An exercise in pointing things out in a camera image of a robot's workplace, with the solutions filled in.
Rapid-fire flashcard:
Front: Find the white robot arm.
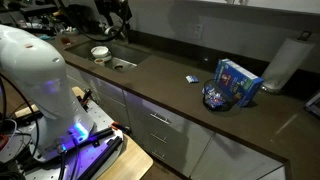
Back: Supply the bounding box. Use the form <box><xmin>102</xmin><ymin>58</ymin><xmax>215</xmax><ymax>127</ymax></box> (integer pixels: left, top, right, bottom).
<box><xmin>0</xmin><ymin>25</ymin><xmax>94</xmax><ymax>162</ymax></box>

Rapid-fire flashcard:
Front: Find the small blue packet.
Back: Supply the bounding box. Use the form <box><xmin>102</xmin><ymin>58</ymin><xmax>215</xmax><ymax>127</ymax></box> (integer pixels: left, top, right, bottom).
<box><xmin>186</xmin><ymin>75</ymin><xmax>199</xmax><ymax>83</ymax></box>

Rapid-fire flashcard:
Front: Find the stainless steel sink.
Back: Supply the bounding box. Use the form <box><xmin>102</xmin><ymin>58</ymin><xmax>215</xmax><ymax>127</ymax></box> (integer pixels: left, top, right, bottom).
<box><xmin>66</xmin><ymin>40</ymin><xmax>150</xmax><ymax>73</ymax></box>

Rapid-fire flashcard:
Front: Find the white drawer cabinet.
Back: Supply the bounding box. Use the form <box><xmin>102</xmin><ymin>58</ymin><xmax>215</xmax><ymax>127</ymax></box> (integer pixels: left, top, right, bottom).
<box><xmin>67</xmin><ymin>66</ymin><xmax>285</xmax><ymax>180</ymax></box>

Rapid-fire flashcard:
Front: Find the small cup in sink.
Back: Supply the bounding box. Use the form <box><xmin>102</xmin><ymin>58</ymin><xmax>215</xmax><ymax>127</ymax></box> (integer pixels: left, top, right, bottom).
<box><xmin>94</xmin><ymin>59</ymin><xmax>105</xmax><ymax>66</ymax></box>

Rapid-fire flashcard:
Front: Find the white bowl in sink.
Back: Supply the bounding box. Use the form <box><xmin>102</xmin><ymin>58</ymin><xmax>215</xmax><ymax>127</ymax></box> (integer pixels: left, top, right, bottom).
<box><xmin>91</xmin><ymin>46</ymin><xmax>109</xmax><ymax>58</ymax></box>

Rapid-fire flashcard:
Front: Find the wooden robot cart top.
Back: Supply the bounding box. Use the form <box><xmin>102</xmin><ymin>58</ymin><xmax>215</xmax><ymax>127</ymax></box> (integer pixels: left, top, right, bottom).
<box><xmin>14</xmin><ymin>86</ymin><xmax>154</xmax><ymax>180</ymax></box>

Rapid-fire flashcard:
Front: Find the blue pasta box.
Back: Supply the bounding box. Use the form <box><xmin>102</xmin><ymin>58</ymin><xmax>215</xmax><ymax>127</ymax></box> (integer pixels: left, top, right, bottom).
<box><xmin>214</xmin><ymin>59</ymin><xmax>264</xmax><ymax>107</ymax></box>

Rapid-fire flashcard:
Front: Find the white paper towel roll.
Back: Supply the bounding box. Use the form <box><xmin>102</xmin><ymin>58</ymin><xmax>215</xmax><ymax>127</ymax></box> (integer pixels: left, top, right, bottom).
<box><xmin>262</xmin><ymin>38</ymin><xmax>315</xmax><ymax>93</ymax></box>

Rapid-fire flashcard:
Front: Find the toaster oven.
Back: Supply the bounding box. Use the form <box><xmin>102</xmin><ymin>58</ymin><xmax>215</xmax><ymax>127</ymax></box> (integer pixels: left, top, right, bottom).
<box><xmin>305</xmin><ymin>90</ymin><xmax>320</xmax><ymax>117</ymax></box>

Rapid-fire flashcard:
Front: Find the black aluminium rail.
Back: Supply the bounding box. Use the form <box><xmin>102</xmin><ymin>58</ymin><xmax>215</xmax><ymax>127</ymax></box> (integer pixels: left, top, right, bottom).
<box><xmin>77</xmin><ymin>136</ymin><xmax>122</xmax><ymax>180</ymax></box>

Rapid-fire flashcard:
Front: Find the wall power outlet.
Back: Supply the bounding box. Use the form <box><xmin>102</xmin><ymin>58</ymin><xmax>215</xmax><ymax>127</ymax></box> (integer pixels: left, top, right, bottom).
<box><xmin>192</xmin><ymin>24</ymin><xmax>203</xmax><ymax>40</ymax></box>

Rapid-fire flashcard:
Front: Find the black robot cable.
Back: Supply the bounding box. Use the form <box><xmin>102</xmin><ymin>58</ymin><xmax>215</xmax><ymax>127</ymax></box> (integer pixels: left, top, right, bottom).
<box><xmin>59</xmin><ymin>0</ymin><xmax>132</xmax><ymax>43</ymax></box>

